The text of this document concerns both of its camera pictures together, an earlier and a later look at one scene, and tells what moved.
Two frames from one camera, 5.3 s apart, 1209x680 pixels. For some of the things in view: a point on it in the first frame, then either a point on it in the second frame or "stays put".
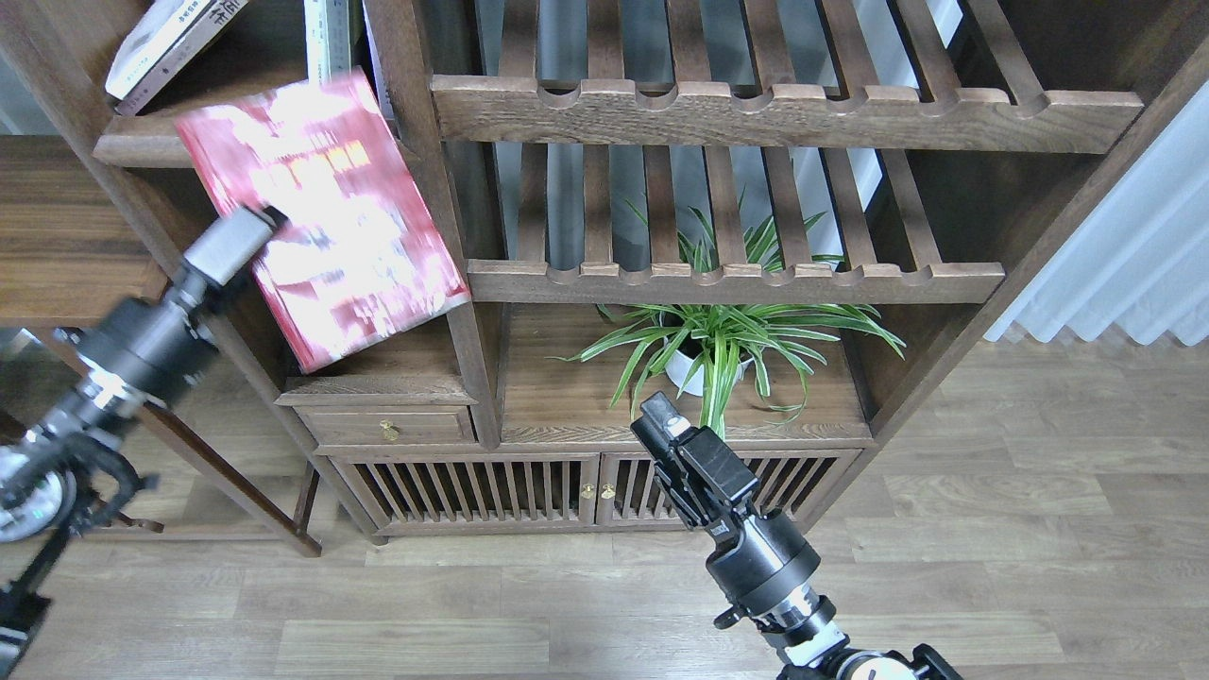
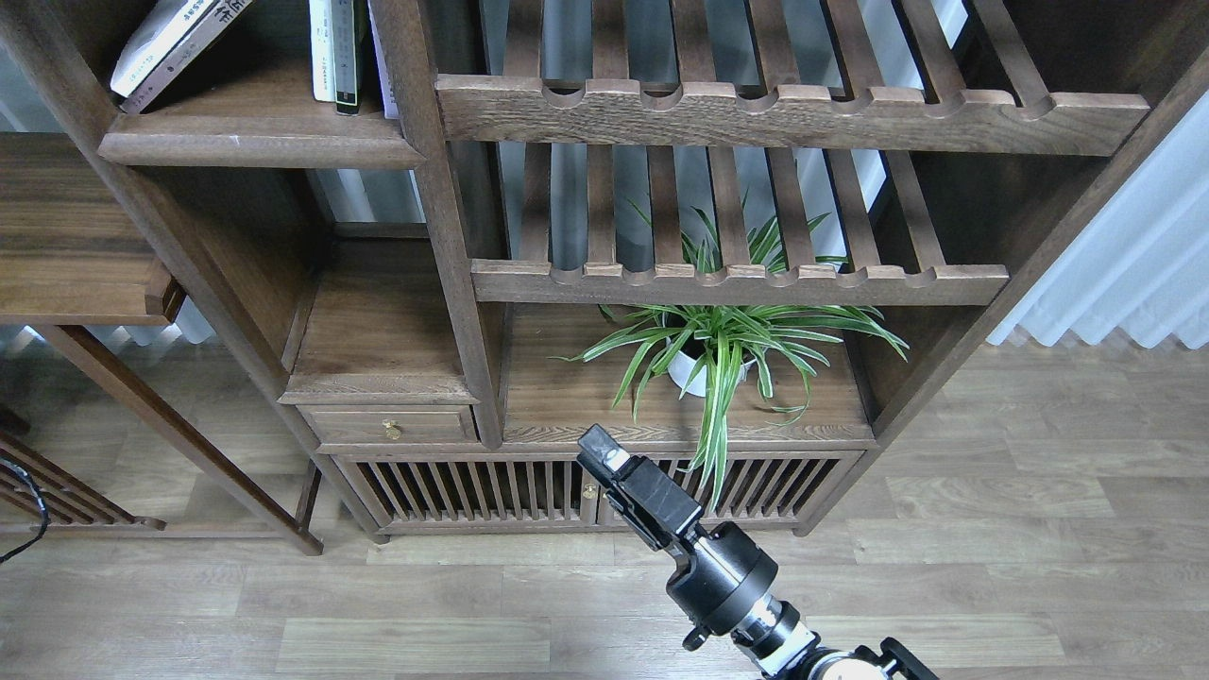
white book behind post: [382, 85] stays put
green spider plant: [715, 340] stays put
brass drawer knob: [389, 431] stays put
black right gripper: [760, 558] → [721, 574]
